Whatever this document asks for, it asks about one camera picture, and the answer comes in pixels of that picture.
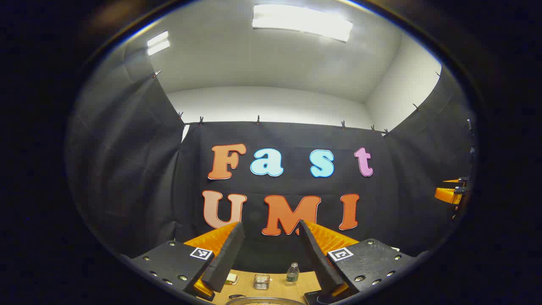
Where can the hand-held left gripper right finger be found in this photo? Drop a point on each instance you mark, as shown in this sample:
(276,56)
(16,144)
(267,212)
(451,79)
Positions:
(319,262)

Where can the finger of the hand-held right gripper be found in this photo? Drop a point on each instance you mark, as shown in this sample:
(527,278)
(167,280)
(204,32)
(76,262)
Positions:
(454,182)
(446,195)

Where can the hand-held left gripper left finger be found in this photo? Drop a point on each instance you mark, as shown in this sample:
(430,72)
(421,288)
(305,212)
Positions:
(226,258)

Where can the black induction cooktop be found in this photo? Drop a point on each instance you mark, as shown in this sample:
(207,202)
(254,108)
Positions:
(317,298)

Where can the sandwich with lettuce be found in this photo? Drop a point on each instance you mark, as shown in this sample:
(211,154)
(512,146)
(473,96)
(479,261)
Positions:
(231,278)

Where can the clear plastic water bottle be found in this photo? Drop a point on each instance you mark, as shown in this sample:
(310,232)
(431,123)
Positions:
(292,274)

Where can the black backdrop cloth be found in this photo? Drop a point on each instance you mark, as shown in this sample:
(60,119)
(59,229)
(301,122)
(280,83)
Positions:
(169,190)

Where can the row of small cloth clips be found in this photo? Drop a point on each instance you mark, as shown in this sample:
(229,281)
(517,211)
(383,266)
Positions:
(258,120)

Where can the ceiling light panel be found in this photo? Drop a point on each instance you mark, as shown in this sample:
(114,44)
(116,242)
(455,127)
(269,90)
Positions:
(158,42)
(302,22)

